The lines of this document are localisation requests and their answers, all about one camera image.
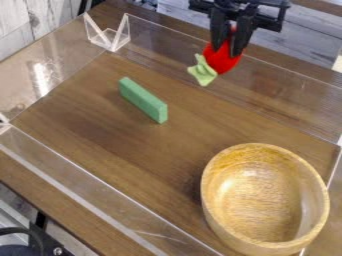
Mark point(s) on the clear acrylic corner bracket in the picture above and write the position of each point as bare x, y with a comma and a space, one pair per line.
108, 38

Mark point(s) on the wooden bowl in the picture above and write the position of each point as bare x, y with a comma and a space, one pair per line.
264, 199

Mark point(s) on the red plush strawberry toy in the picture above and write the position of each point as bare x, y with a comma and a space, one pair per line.
212, 63

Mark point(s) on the green rectangular block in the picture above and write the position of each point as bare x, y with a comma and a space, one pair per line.
144, 100

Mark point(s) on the black clamp with cable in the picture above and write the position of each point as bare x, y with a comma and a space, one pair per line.
41, 244

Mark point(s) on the clear acrylic table barrier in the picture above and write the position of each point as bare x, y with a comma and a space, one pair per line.
116, 177

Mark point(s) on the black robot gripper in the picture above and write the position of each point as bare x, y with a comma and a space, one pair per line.
250, 14

